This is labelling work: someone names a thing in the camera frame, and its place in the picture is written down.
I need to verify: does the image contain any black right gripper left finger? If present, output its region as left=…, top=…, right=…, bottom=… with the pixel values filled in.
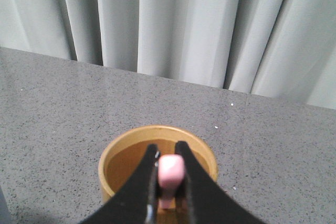
left=82, top=144, right=159, bottom=223

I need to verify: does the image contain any bamboo cylindrical holder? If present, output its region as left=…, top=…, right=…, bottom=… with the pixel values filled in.
left=99, top=125, right=217, bottom=223

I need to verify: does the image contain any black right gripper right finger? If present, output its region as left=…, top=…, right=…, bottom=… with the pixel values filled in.
left=175, top=141, right=263, bottom=223

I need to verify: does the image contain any grey-white curtain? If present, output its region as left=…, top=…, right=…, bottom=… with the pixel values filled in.
left=1, top=0, right=335, bottom=109

